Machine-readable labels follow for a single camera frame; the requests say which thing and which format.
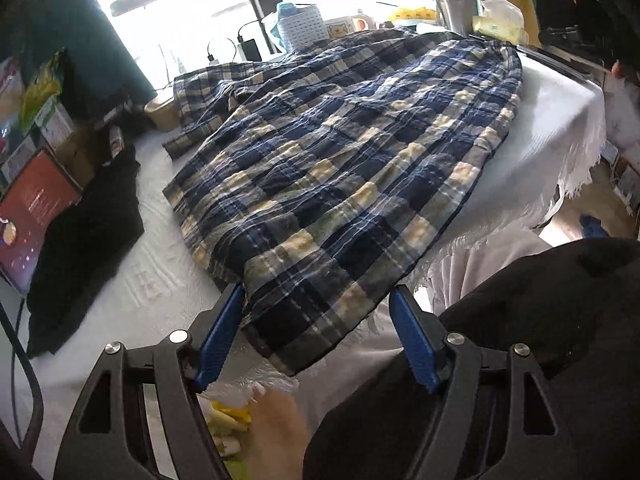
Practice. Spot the yellow tissue pack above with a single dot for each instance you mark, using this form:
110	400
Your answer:
500	20

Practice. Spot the tablet with red screen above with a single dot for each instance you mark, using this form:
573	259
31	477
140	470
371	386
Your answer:
30	210

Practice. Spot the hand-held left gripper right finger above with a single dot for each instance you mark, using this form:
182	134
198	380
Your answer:
415	345

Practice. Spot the black folded cloth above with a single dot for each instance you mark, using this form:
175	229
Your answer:
85	250

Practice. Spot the blue plaid pants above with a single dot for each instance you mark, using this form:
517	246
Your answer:
325	160

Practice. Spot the black appliance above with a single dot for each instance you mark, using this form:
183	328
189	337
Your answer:
575	10

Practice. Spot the black charger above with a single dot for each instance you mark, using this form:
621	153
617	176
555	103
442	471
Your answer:
250	47

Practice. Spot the cream cartoon mug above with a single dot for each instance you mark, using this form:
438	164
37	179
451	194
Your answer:
340	26

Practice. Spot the green yellow snack bag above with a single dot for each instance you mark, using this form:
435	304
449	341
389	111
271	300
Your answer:
45	85

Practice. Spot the dark teal curtain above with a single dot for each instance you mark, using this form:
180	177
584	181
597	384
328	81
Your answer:
75	35

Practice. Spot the red blue snack bag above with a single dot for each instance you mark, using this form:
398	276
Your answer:
7	90

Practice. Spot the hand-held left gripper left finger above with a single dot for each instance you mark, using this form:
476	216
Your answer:
220	335

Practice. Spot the blue bottle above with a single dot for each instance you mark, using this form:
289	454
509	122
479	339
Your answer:
286	9

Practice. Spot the steel tumbler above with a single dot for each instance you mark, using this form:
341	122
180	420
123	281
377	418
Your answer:
452	2

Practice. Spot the black flat device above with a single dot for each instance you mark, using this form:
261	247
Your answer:
555	60

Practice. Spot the small printed carton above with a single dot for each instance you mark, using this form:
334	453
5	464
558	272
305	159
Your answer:
52	120

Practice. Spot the person's right hand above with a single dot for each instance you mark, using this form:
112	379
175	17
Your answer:
277	435

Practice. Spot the white textured tablecloth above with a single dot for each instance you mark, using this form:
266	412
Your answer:
150	260

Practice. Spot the person's black clothing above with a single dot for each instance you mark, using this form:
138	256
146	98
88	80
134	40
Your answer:
500	335

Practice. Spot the beige lunch box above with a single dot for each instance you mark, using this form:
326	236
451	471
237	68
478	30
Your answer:
162	112

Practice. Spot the yellow plastic bag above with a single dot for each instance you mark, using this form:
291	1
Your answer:
415	12

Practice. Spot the white perforated basket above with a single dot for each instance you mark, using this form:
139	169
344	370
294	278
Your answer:
302	25

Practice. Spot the yellow plastic packet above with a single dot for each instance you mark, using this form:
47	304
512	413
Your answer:
230	417

